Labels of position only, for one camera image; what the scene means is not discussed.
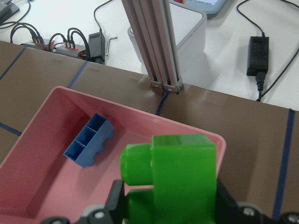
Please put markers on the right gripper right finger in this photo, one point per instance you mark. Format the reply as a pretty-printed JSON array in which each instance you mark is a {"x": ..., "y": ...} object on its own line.
[{"x": 228, "y": 211}]

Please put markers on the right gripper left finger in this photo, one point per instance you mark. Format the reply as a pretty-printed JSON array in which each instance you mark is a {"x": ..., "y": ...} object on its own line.
[{"x": 111, "y": 212}]

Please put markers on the green two-stud block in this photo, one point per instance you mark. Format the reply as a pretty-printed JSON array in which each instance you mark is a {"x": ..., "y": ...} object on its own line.
[{"x": 172, "y": 179}]

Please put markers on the blue three-stud block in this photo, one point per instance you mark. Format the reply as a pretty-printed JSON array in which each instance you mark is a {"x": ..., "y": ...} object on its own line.
[{"x": 90, "y": 141}]

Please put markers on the pink plastic box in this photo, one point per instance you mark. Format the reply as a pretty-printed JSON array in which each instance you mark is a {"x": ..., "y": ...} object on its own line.
[{"x": 37, "y": 181}]

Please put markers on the white grey device box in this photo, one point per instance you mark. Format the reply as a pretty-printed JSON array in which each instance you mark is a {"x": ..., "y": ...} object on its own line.
[{"x": 189, "y": 26}]

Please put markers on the black power adapter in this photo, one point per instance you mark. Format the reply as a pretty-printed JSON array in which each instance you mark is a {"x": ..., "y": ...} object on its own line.
[{"x": 258, "y": 55}]

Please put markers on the silver hex key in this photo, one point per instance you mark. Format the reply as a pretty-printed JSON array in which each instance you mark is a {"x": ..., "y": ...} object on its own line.
[{"x": 109, "y": 43}]

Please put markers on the grey usb hub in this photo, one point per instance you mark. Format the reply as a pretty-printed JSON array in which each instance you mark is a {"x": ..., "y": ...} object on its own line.
[{"x": 78, "y": 52}]

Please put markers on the black small adapter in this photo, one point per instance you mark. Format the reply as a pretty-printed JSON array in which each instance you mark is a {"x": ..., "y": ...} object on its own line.
[{"x": 97, "y": 47}]

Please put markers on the aluminium profile post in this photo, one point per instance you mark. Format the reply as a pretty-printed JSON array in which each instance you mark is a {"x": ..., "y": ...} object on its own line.
[{"x": 151, "y": 24}]

